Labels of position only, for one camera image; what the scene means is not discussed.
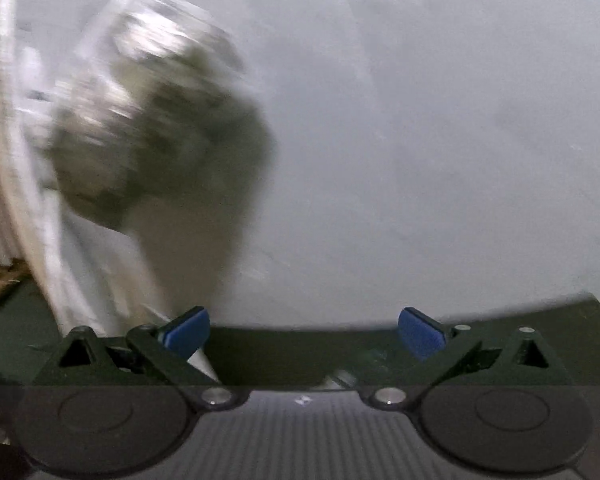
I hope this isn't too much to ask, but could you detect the clear bag of greens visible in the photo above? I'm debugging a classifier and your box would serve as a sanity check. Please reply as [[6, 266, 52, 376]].
[[46, 0, 270, 231]]

